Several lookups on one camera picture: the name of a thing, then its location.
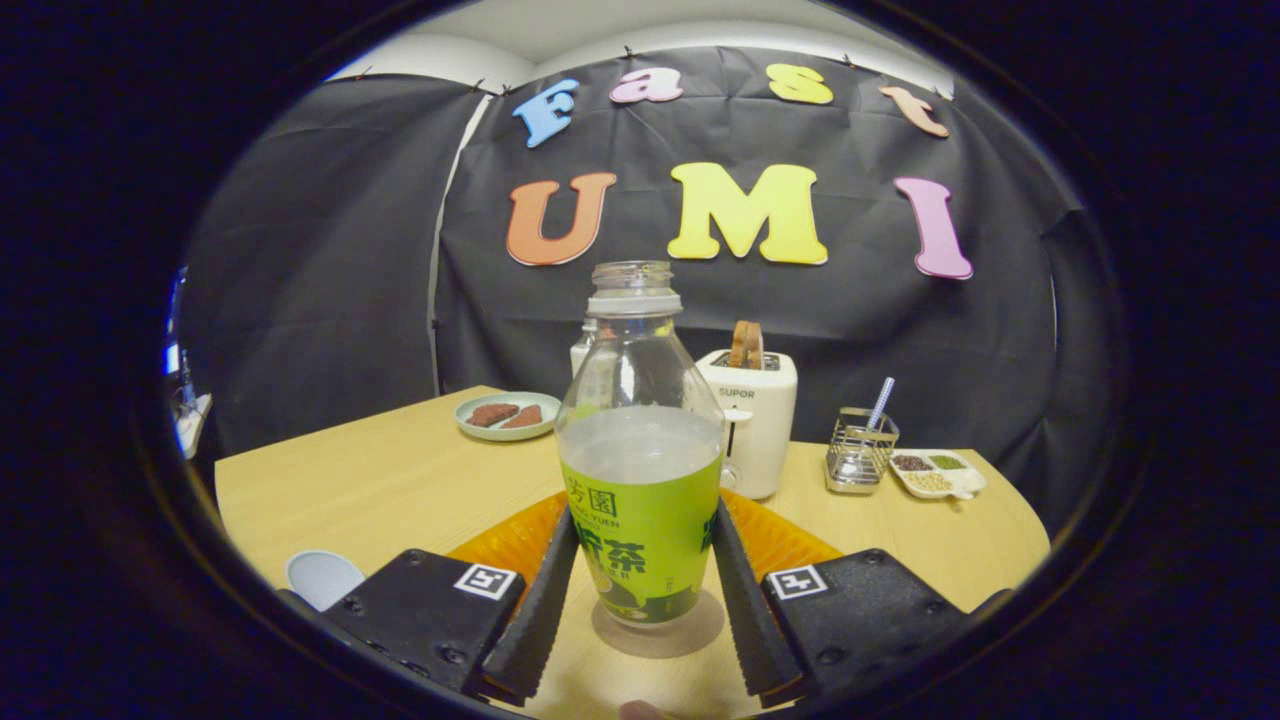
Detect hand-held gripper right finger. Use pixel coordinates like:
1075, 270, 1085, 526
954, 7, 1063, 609
712, 497, 1011, 701

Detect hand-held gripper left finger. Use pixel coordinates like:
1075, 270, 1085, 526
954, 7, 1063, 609
275, 495, 583, 706

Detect round brown coaster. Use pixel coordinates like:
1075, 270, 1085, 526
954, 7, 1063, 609
590, 588, 726, 659

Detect clear juice bottle green label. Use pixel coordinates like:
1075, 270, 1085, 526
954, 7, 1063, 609
555, 260, 726, 629

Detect white cup with handle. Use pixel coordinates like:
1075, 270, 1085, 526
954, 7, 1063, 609
286, 549, 367, 612

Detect capped white green drink bottle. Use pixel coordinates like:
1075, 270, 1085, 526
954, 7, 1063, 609
570, 318, 601, 379

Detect pale green plate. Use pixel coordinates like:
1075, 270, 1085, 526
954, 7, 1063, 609
455, 391, 563, 442

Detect white toaster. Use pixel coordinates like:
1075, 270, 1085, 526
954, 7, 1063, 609
695, 348, 799, 501

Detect wooden table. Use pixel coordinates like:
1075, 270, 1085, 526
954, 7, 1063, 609
213, 385, 1053, 720

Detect white divided dish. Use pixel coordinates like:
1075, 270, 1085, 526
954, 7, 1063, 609
888, 448, 988, 501

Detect brown toast slice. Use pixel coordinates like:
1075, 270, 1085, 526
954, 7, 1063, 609
727, 320, 764, 370

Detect metal wire holder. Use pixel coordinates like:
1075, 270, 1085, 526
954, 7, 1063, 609
825, 406, 900, 496

